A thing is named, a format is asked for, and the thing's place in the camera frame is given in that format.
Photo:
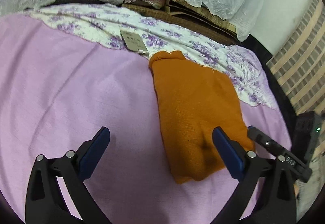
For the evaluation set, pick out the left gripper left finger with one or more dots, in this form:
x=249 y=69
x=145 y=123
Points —
x=44 y=200

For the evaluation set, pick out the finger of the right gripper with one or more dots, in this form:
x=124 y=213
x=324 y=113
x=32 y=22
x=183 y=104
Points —
x=266 y=142

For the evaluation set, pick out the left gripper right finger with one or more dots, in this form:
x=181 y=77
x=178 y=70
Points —
x=276 y=202

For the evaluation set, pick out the orange knit child cardigan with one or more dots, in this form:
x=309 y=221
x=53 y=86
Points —
x=193 y=100

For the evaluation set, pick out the beige checked cloth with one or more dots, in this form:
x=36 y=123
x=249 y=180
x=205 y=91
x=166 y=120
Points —
x=299 y=65

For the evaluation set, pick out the lilac bed sheet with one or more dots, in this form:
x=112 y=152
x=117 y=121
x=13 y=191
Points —
x=57 y=91

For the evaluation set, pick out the woven brown mat stack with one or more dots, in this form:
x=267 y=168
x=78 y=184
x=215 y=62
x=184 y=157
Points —
x=179 y=12

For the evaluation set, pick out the beige paper price tag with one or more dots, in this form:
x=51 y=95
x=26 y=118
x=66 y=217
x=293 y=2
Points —
x=134 y=42

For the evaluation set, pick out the purple floral white quilt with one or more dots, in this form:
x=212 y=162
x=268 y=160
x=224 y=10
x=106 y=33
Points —
x=104 y=23

